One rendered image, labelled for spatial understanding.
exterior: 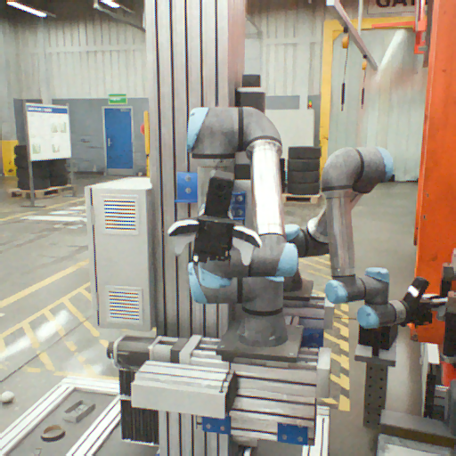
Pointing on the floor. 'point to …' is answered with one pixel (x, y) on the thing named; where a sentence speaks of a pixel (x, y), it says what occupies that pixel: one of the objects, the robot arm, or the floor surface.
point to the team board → (47, 137)
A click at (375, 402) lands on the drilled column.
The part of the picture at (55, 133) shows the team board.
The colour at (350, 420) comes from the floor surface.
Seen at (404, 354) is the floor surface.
